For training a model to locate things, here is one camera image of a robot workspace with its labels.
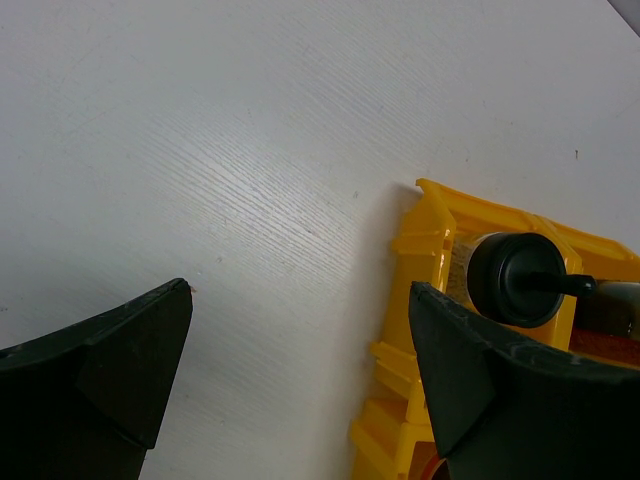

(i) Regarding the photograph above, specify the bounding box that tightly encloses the glass oil bottle gold stopper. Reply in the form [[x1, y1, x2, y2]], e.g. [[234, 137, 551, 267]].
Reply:
[[570, 280, 639, 367]]

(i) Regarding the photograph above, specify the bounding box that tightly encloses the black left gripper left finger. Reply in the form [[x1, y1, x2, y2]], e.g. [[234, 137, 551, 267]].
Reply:
[[1, 278, 193, 479]]

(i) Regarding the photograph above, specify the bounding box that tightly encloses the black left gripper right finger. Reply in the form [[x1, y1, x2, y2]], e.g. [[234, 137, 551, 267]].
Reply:
[[408, 282, 639, 479]]

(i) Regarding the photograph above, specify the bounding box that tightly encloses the yellow four-compartment plastic bin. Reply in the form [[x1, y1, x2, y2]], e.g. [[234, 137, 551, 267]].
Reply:
[[350, 179, 639, 479]]

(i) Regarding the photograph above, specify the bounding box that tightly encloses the white powder jar black lid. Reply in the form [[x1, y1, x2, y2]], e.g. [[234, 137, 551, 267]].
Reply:
[[446, 232, 597, 329]]

